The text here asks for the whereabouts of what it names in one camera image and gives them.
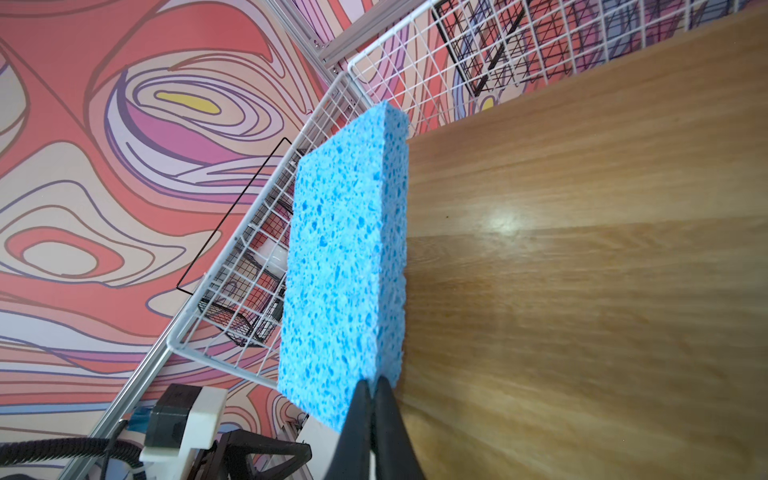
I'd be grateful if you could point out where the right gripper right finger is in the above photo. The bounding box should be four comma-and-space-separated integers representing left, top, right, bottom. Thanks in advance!
371, 377, 425, 480

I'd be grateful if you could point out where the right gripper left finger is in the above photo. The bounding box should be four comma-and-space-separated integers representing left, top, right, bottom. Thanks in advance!
325, 380, 373, 480

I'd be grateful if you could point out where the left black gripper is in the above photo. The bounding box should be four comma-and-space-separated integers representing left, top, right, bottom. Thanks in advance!
191, 429, 312, 480

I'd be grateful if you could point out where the blue sponge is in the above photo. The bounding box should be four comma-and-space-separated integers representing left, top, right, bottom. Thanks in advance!
278, 103, 409, 431

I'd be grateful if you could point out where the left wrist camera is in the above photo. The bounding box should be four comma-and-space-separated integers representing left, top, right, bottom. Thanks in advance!
139, 384, 228, 480

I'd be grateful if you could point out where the white wire wooden shelf rack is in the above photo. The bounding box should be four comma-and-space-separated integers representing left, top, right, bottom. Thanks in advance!
166, 0, 768, 480

